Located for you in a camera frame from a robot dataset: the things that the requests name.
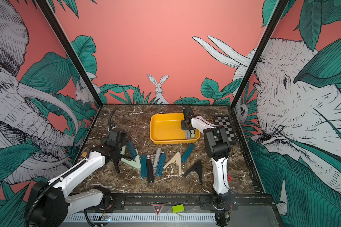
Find green sticky note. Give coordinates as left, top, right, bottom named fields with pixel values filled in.
left=172, top=204, right=185, bottom=213

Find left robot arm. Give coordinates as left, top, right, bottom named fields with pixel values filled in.
left=24, top=128, right=131, bottom=227

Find black white checkerboard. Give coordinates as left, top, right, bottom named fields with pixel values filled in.
left=213, top=115, right=237, bottom=144

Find grey pliers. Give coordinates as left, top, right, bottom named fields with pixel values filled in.
left=185, top=130, right=192, bottom=140
left=153, top=148, right=162, bottom=170

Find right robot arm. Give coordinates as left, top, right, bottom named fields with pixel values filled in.
left=181, top=107, right=231, bottom=195

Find black frame post left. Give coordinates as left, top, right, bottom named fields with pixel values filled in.
left=36, top=0, right=103, bottom=108

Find black mounting rail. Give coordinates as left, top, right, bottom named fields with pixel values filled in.
left=82, top=192, right=276, bottom=212

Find yellow plastic storage tray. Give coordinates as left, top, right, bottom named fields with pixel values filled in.
left=150, top=113, right=201, bottom=145

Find black frame post right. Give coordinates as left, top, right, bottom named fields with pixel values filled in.
left=231, top=0, right=289, bottom=109

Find black frame post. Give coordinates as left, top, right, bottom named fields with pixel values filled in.
left=231, top=0, right=289, bottom=109
left=36, top=0, right=103, bottom=108

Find beige open pliers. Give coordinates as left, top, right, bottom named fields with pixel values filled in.
left=163, top=152, right=182, bottom=176

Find red plastic tool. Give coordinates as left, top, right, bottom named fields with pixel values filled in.
left=227, top=174, right=232, bottom=182

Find mint green open pliers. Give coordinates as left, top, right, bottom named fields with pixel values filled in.
left=120, top=149, right=141, bottom=170

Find black closed pliers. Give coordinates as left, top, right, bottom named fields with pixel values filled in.
left=146, top=159, right=154, bottom=183

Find black open pliers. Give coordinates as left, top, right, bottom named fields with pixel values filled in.
left=182, top=160, right=203, bottom=185

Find grey closed pliers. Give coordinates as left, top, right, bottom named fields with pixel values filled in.
left=153, top=148, right=162, bottom=170

